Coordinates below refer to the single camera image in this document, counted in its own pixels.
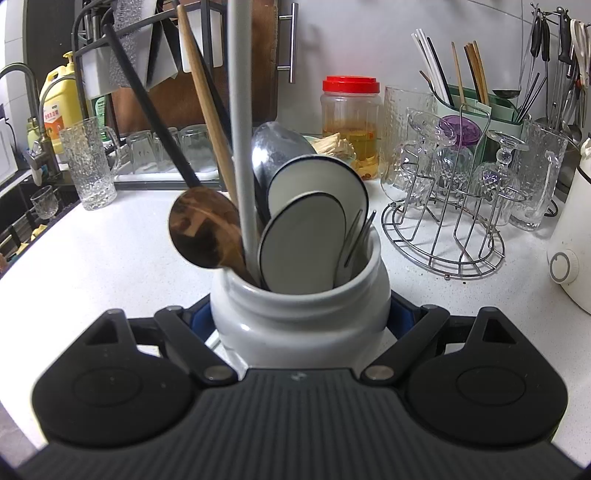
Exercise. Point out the tall textured glass mug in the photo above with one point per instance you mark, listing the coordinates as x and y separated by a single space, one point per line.
87 170

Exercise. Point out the white chopstick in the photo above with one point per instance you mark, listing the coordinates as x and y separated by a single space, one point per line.
240 115

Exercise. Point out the green utensil holder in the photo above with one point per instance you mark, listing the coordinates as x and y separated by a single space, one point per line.
498 115

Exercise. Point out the steel ladle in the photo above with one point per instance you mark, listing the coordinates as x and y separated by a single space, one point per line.
505 92

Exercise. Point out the grey dish rack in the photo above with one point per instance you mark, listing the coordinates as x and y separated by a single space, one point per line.
152 185

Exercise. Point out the white electric cooking pot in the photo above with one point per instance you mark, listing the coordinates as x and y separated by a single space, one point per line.
572 221

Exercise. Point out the purple translucent cup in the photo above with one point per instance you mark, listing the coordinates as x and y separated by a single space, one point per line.
455 129

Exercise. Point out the inverted stemmed glass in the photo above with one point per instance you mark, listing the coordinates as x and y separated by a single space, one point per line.
422 143
501 170

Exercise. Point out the white plastic rack cup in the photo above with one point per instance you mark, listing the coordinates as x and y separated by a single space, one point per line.
202 27
94 76

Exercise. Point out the white ceramic jar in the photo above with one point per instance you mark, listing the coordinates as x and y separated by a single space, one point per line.
300 323

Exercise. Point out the yellow cloth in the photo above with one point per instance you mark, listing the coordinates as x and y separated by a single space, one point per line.
38 230

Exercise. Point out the wooden cutting board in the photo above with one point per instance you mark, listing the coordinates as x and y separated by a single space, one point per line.
263 55

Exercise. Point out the steel spoon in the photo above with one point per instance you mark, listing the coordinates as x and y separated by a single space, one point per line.
272 152

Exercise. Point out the white ceramic spoon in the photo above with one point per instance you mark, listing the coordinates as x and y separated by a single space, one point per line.
323 184
300 244

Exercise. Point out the black sink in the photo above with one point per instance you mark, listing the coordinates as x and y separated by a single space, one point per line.
27 233

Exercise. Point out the red-lidded plastic jar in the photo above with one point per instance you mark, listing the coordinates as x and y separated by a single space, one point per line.
351 115

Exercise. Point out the steel rack of hanging utensils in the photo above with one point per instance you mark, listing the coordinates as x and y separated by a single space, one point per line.
535 41

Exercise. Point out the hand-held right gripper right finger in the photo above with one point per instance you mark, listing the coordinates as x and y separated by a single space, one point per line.
405 316

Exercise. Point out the small glass cup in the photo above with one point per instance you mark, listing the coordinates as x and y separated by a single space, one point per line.
196 143
167 143
138 147

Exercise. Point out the bunch of stored chopsticks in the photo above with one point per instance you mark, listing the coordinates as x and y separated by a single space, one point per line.
478 69

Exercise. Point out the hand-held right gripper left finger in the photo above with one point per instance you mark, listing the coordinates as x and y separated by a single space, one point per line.
199 318

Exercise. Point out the green dish soap bottle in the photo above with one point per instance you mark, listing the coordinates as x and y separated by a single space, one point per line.
99 113

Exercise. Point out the textured steel cleaver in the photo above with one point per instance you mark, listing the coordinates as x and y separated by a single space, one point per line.
138 27

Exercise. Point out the copper spoon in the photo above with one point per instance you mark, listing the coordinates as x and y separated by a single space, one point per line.
203 228

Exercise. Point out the yellow detergent bottle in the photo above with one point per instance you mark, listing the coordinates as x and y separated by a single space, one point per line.
60 101

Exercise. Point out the bundle of bamboo sticks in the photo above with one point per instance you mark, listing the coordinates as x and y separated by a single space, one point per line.
330 145

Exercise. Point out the steel faucet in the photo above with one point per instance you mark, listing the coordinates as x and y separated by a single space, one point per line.
39 138

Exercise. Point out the textured glass pitcher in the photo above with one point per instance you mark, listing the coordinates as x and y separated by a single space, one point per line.
397 120

